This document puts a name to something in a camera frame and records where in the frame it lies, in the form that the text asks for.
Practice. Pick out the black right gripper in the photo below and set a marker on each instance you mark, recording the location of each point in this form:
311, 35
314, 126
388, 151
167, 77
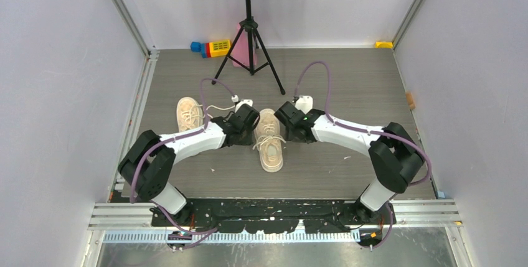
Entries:
289, 136

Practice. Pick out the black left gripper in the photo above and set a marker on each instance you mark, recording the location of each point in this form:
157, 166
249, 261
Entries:
247, 140

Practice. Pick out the beige lace sneaker with laces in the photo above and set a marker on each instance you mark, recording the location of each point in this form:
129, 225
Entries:
268, 141

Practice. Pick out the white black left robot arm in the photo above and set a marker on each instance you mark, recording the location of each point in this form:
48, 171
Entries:
148, 164

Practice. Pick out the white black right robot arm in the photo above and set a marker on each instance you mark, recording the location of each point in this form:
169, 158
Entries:
395, 157

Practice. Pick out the pink foam block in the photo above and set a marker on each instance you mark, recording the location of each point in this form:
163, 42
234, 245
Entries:
240, 50

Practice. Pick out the colourful toy block train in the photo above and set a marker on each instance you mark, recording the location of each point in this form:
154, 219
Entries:
218, 48

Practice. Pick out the small brown wooden block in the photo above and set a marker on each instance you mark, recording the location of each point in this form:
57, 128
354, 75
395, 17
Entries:
410, 100

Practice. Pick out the yellow toy block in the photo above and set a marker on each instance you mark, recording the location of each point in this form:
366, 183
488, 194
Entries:
384, 45

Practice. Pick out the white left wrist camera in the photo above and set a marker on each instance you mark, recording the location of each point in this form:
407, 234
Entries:
238, 102

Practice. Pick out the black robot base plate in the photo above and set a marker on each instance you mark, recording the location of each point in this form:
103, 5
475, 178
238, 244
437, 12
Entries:
274, 216

